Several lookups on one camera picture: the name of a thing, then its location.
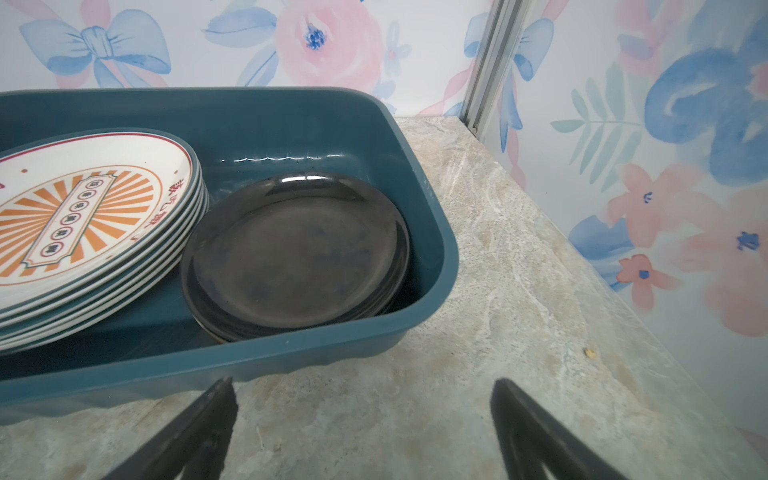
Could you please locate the orange sunburst plate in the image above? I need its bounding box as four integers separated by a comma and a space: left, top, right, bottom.
1, 130, 204, 318
1, 186, 209, 353

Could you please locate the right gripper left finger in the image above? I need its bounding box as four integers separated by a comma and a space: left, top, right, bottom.
106, 377, 238, 479

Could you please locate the teal plastic bin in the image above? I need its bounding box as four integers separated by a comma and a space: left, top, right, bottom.
1, 87, 459, 425

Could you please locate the black round plate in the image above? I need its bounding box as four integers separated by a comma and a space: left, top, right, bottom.
180, 172, 411, 342

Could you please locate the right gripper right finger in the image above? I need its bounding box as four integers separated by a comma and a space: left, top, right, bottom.
490, 378, 625, 479

